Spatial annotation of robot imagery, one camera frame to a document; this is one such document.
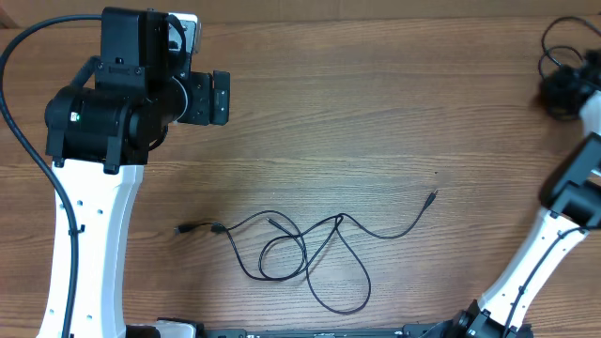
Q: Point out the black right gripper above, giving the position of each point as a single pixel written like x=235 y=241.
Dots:
x=546 y=85

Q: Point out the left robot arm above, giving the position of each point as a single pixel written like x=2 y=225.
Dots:
x=101 y=128

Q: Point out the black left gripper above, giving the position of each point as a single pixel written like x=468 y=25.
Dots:
x=211 y=97

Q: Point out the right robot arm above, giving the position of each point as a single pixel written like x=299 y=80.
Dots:
x=570 y=211

